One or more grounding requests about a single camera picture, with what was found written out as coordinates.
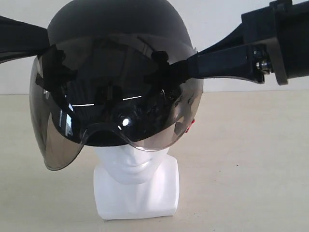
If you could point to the black helmet with tinted visor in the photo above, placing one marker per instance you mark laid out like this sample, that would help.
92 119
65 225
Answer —
112 76

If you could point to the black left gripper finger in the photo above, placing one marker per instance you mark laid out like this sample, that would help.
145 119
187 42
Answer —
21 40

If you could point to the white mannequin head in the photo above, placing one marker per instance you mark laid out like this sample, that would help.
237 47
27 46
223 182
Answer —
134 184

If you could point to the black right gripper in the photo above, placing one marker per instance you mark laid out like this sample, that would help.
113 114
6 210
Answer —
283 27

